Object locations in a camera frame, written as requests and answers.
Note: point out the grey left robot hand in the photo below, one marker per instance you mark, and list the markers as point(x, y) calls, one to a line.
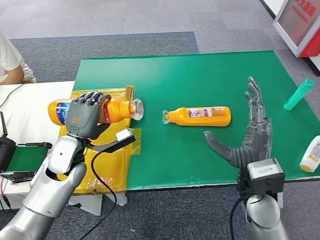
point(84, 116)

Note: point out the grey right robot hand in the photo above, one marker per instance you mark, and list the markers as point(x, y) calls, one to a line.
point(258, 139)

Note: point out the orange bottle with clear cap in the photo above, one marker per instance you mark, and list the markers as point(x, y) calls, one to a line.
point(117, 109)
point(200, 116)

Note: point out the teal green bottle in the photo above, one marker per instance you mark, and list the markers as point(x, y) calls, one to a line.
point(299, 94)

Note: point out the white bottle with yellow cap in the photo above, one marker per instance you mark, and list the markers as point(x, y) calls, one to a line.
point(311, 156)

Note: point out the yellow taped cardboard box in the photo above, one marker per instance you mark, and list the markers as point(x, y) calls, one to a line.
point(109, 165)

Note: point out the white table foot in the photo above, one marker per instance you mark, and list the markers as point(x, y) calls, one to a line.
point(92, 205)

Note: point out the small green belt conveyor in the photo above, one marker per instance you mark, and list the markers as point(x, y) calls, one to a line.
point(23, 159)

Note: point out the black device with antenna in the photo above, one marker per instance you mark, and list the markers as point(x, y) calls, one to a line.
point(4, 152)

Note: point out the green table mat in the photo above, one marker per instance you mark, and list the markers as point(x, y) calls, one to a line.
point(187, 76)

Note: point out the red and white sign stand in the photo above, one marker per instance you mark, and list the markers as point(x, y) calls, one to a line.
point(299, 23)

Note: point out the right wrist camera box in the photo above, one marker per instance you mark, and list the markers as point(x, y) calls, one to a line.
point(266, 175)

